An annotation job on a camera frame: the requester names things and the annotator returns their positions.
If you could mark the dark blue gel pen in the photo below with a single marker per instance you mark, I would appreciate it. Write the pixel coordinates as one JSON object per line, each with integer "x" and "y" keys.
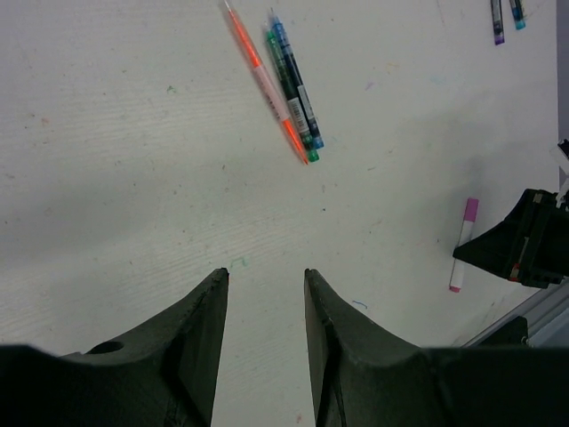
{"x": 497, "y": 20}

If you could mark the aluminium mounting rail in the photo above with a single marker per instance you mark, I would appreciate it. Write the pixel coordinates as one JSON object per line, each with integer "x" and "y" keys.
{"x": 540, "y": 321}

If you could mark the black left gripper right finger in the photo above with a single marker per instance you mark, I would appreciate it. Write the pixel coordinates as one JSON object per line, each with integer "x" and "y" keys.
{"x": 363, "y": 375}

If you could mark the orange clear pen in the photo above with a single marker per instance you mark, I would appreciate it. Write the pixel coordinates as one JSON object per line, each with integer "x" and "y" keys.
{"x": 263, "y": 79}

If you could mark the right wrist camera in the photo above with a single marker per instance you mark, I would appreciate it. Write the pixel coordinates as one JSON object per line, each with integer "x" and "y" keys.
{"x": 560, "y": 154}

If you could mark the green gel pen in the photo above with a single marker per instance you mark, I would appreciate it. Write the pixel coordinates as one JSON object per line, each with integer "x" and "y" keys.
{"x": 291, "y": 95}

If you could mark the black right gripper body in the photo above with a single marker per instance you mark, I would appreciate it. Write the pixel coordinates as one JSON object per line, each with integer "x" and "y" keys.
{"x": 542, "y": 258}

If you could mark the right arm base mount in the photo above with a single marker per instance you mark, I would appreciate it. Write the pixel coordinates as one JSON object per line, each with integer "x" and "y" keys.
{"x": 512, "y": 333}

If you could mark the teal gel pen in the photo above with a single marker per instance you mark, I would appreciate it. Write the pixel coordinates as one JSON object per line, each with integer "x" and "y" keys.
{"x": 518, "y": 13}

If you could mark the pink capped white marker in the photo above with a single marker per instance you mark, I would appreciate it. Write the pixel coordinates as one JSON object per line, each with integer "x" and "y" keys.
{"x": 469, "y": 219}

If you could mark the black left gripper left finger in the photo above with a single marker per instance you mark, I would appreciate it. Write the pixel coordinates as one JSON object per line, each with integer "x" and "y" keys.
{"x": 163, "y": 372}

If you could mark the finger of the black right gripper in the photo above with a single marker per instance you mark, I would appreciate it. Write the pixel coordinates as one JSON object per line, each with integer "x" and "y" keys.
{"x": 499, "y": 250}

